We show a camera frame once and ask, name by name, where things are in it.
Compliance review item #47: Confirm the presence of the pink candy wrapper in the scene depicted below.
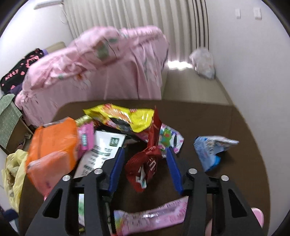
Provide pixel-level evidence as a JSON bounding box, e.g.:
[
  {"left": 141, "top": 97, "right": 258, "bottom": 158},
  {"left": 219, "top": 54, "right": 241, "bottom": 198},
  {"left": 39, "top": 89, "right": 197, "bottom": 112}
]
[{"left": 114, "top": 196, "right": 188, "bottom": 235}]

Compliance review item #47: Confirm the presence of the orange plastic package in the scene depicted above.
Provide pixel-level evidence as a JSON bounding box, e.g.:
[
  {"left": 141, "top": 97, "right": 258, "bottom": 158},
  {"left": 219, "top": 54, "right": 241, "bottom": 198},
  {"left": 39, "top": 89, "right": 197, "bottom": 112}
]
[{"left": 26, "top": 117, "right": 79, "bottom": 196}]

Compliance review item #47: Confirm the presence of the blue snack wrapper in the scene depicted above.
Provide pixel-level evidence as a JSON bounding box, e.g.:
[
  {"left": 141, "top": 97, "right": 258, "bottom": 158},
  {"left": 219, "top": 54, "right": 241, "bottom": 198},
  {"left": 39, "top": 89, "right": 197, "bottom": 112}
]
[{"left": 194, "top": 136, "right": 239, "bottom": 172}]

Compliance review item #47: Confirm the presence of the yellow pink snack bag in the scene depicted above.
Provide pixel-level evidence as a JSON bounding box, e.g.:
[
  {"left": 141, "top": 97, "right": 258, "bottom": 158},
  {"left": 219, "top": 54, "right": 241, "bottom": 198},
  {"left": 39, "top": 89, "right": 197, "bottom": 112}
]
[{"left": 78, "top": 121, "right": 95, "bottom": 159}]

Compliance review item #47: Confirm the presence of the white green carton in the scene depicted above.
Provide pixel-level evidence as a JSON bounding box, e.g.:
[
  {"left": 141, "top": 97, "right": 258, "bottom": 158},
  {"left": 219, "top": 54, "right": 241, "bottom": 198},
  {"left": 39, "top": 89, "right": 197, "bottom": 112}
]
[{"left": 74, "top": 131, "right": 126, "bottom": 220}]

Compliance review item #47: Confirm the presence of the red snack wrapper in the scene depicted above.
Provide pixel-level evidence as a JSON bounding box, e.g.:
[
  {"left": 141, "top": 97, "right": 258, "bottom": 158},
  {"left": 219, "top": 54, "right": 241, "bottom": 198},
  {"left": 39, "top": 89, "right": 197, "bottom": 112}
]
[{"left": 124, "top": 109, "right": 162, "bottom": 192}]

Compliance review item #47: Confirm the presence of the colourful pink snack bag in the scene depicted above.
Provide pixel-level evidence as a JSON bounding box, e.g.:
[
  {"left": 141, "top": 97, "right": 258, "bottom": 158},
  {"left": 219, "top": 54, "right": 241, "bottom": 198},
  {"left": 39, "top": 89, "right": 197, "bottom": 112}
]
[{"left": 158, "top": 123, "right": 184, "bottom": 158}]

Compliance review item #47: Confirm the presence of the yellow chip bag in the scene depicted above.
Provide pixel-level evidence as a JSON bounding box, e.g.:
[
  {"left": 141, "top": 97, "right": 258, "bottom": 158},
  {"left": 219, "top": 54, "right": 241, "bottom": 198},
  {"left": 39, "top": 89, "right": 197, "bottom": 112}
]
[{"left": 84, "top": 103, "right": 154, "bottom": 133}]

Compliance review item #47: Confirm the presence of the yellow trash bag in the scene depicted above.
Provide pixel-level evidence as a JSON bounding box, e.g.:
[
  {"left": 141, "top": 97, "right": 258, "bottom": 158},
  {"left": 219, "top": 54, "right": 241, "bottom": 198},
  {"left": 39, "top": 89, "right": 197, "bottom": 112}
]
[{"left": 1, "top": 149, "right": 28, "bottom": 213}]

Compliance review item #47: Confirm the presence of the pink lidded bottle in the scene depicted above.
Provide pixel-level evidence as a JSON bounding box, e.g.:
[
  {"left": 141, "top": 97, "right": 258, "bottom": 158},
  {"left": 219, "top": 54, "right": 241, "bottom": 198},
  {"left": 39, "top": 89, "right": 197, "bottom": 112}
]
[{"left": 204, "top": 207, "right": 265, "bottom": 236}]

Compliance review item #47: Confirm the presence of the green yellow snack packet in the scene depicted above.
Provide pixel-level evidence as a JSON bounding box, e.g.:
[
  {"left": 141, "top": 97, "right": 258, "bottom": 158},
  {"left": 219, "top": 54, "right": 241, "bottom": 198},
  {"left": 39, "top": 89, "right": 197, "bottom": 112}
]
[{"left": 75, "top": 115, "right": 92, "bottom": 127}]

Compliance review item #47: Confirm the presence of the green checkered cloth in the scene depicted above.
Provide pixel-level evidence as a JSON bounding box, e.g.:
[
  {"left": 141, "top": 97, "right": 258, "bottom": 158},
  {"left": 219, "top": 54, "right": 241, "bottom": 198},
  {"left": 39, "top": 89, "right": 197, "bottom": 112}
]
[{"left": 0, "top": 94, "right": 22, "bottom": 148}]

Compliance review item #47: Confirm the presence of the black kitty blanket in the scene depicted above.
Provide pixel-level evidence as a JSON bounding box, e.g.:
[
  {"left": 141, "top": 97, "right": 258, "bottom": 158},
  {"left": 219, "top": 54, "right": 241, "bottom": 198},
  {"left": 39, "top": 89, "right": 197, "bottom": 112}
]
[{"left": 1, "top": 48, "right": 48, "bottom": 96}]

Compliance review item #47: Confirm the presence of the white plastic bag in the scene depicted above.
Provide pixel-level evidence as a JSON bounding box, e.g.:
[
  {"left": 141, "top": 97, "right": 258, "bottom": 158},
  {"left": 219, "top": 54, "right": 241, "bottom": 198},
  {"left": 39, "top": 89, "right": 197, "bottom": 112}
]
[{"left": 189, "top": 48, "right": 215, "bottom": 80}]

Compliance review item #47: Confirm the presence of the pink floral bed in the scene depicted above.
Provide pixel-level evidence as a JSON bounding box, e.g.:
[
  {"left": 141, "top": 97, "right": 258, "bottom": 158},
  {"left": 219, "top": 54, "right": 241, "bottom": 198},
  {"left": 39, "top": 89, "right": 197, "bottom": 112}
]
[{"left": 15, "top": 26, "right": 169, "bottom": 126}]

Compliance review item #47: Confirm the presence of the beige headboard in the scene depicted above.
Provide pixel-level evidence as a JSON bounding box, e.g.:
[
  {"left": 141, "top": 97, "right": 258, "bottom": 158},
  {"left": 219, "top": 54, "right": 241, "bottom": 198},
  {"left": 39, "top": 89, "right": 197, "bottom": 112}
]
[{"left": 45, "top": 41, "right": 66, "bottom": 54}]

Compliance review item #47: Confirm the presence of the striped white curtain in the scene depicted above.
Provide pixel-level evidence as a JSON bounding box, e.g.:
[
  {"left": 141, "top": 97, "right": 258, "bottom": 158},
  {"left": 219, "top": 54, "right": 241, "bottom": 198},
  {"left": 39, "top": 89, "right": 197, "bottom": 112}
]
[{"left": 63, "top": 0, "right": 209, "bottom": 62}]

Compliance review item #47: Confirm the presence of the air conditioner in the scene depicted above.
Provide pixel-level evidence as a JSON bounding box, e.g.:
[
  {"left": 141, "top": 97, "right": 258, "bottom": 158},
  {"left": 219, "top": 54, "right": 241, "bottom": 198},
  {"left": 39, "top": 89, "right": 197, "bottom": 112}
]
[{"left": 34, "top": 0, "right": 63, "bottom": 10}]

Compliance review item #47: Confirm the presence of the white wall switch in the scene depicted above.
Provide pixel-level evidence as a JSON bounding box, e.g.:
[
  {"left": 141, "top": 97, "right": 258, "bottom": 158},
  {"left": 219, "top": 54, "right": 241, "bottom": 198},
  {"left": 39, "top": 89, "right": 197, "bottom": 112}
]
[{"left": 235, "top": 8, "right": 241, "bottom": 19}]

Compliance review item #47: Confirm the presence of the white wall socket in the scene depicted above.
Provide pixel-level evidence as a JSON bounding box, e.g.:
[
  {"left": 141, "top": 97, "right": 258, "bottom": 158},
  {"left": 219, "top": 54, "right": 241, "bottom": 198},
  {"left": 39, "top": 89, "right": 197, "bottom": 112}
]
[{"left": 253, "top": 7, "right": 262, "bottom": 20}]

